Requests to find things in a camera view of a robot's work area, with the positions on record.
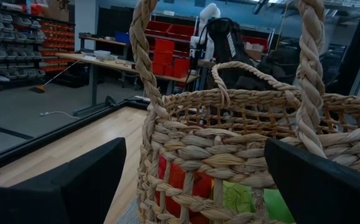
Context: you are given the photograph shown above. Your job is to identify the black diagonal frame strut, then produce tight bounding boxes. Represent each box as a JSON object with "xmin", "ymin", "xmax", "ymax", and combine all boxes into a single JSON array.
[{"xmin": 325, "ymin": 0, "xmax": 360, "ymax": 98}]

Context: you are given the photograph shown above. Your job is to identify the red shallow bin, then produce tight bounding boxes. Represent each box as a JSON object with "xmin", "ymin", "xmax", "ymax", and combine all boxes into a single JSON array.
[
  {"xmin": 144, "ymin": 20, "xmax": 172, "ymax": 37},
  {"xmin": 167, "ymin": 23, "xmax": 196, "ymax": 40}
]

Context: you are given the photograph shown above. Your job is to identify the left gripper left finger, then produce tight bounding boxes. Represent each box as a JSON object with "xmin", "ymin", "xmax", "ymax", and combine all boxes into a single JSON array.
[{"xmin": 0, "ymin": 136, "xmax": 127, "ymax": 224}]

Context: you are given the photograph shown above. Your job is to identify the grey woven placemat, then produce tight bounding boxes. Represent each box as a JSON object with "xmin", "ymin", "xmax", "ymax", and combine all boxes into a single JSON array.
[{"xmin": 116, "ymin": 198, "xmax": 143, "ymax": 224}]

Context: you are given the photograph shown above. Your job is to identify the red bell pepper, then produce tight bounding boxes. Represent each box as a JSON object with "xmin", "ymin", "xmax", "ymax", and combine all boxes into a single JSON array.
[{"xmin": 157, "ymin": 154, "xmax": 215, "ymax": 224}]

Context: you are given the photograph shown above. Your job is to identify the woven straw basket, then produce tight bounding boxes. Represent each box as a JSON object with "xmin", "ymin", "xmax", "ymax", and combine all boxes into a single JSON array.
[{"xmin": 129, "ymin": 0, "xmax": 360, "ymax": 224}]

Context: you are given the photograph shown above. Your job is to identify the grey-legged workbench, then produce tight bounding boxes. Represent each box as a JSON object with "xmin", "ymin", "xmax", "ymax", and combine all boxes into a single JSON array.
[{"xmin": 56, "ymin": 52, "xmax": 201, "ymax": 116}]

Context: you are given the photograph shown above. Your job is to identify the dark background bench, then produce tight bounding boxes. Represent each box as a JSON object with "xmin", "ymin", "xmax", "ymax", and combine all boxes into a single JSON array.
[{"xmin": 78, "ymin": 32, "xmax": 131, "ymax": 60}]

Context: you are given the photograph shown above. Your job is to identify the orange-headed broom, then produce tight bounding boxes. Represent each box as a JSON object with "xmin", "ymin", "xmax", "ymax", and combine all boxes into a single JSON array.
[{"xmin": 29, "ymin": 60, "xmax": 81, "ymax": 94}]

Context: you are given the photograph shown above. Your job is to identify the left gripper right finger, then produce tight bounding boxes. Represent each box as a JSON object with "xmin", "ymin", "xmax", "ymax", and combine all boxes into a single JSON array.
[{"xmin": 264, "ymin": 138, "xmax": 360, "ymax": 224}]

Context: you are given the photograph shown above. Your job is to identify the clear plastic bowl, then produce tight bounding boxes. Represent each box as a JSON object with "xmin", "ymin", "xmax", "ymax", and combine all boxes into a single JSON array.
[{"xmin": 93, "ymin": 49, "xmax": 119, "ymax": 62}]

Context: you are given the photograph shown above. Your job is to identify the brown cardboard box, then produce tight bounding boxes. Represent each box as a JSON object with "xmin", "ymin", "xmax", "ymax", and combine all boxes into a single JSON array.
[{"xmin": 44, "ymin": 0, "xmax": 72, "ymax": 22}]

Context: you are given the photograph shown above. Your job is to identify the storage bin rack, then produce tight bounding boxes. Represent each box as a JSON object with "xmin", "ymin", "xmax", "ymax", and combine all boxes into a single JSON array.
[{"xmin": 0, "ymin": 0, "xmax": 76, "ymax": 91}]

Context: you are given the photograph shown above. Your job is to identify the red stacked bins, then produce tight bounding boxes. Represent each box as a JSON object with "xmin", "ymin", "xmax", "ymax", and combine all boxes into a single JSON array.
[{"xmin": 152, "ymin": 38, "xmax": 191, "ymax": 79}]

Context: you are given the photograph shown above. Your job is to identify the green apple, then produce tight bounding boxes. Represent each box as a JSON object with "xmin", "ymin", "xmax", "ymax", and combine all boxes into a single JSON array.
[{"xmin": 260, "ymin": 187, "xmax": 296, "ymax": 224}]

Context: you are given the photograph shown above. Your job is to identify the black table frame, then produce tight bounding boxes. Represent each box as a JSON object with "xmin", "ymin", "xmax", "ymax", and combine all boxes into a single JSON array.
[{"xmin": 0, "ymin": 95, "xmax": 151, "ymax": 177}]

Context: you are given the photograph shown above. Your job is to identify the white floor cable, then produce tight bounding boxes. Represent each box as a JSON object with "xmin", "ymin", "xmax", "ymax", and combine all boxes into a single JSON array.
[{"xmin": 39, "ymin": 110, "xmax": 81, "ymax": 120}]

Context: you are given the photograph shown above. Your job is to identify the blue bin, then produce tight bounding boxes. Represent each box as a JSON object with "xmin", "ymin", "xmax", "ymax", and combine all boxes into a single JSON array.
[{"xmin": 114, "ymin": 30, "xmax": 131, "ymax": 44}]

